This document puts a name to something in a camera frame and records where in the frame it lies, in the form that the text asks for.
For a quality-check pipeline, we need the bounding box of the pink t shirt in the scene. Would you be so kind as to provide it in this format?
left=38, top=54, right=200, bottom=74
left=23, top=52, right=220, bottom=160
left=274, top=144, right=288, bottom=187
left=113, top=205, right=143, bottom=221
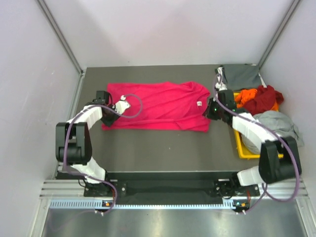
left=102, top=81, right=210, bottom=132

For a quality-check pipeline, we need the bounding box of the light grey t shirt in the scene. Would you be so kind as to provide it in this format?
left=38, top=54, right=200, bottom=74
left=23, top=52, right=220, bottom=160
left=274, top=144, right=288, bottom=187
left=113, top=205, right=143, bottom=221
left=253, top=111, right=304, bottom=147

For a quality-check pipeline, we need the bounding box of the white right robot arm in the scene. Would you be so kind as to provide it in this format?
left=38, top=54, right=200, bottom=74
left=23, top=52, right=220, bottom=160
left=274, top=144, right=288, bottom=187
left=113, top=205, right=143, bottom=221
left=203, top=89, right=302, bottom=196

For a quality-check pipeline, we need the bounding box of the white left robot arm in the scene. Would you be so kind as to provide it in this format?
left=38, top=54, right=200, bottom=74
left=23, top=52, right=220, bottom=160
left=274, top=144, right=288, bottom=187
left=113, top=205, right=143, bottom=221
left=55, top=91, right=131, bottom=197

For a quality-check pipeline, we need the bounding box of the orange t shirt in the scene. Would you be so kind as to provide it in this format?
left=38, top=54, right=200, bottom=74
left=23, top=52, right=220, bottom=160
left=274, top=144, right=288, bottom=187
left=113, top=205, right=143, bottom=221
left=235, top=87, right=279, bottom=115

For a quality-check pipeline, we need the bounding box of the folded dark grey t shirt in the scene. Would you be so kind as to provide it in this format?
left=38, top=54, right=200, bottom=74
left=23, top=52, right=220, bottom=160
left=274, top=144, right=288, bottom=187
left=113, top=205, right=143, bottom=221
left=217, top=64, right=262, bottom=91

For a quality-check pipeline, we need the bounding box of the yellow plastic bin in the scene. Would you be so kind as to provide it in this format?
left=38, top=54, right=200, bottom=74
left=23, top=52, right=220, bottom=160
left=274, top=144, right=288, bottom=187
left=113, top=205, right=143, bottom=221
left=233, top=91, right=284, bottom=159

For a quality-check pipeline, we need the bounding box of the dark red t shirt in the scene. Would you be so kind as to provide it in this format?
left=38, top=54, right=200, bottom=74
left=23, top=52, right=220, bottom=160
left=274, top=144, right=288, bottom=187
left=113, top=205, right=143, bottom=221
left=243, top=85, right=284, bottom=115

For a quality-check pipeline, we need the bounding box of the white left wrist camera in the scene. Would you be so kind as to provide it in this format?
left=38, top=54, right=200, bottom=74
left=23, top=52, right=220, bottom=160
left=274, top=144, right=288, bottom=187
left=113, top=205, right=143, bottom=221
left=114, top=95, right=131, bottom=115

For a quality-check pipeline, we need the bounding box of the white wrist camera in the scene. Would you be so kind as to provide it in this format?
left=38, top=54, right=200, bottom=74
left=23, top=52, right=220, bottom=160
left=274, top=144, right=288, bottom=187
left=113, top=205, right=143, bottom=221
left=114, top=95, right=131, bottom=115
left=214, top=74, right=227, bottom=91

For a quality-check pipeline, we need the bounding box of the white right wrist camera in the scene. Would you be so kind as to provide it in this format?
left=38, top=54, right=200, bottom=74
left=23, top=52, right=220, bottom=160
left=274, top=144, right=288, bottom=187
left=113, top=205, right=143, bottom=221
left=214, top=74, right=227, bottom=91

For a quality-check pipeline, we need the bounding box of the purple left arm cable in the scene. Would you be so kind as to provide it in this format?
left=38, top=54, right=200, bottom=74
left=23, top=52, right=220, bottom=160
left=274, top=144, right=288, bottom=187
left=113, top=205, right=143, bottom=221
left=63, top=93, right=143, bottom=215

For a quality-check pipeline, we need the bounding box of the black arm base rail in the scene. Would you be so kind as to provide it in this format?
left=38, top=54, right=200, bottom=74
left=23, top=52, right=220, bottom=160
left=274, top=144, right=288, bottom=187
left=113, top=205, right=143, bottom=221
left=81, top=170, right=260, bottom=204

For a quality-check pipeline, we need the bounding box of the aluminium frame rail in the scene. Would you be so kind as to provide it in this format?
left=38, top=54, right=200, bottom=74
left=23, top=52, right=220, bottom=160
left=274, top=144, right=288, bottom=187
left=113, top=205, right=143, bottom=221
left=39, top=179, right=296, bottom=199

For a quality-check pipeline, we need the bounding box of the slotted grey cable duct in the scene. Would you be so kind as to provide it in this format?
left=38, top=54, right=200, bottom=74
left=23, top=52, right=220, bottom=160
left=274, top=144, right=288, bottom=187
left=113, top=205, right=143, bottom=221
left=49, top=199, right=249, bottom=211

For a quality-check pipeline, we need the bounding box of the left aluminium corner post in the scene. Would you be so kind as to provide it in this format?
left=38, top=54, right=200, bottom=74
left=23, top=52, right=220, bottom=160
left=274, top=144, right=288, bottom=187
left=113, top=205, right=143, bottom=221
left=35, top=0, right=83, bottom=75

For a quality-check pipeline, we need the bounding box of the aluminium corner post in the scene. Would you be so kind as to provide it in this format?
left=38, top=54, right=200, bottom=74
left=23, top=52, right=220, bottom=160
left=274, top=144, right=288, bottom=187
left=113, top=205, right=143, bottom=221
left=258, top=0, right=302, bottom=69
left=35, top=0, right=83, bottom=75

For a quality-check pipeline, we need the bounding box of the right aluminium corner post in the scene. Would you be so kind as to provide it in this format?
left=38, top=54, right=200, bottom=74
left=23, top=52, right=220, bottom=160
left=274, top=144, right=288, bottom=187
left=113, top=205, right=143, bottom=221
left=258, top=0, right=302, bottom=69

